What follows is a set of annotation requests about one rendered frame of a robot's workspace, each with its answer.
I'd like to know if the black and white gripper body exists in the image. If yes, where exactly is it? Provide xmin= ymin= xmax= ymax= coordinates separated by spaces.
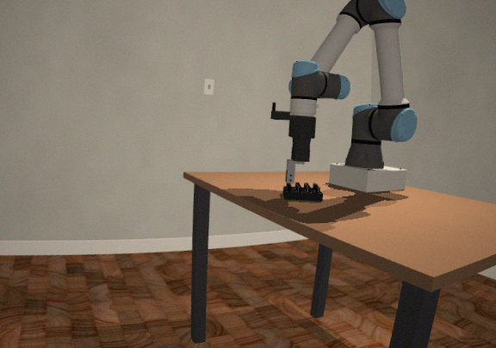
xmin=270 ymin=99 xmax=319 ymax=162

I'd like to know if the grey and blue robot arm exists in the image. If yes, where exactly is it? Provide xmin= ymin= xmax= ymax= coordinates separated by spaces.
xmin=288 ymin=0 xmax=417 ymax=169

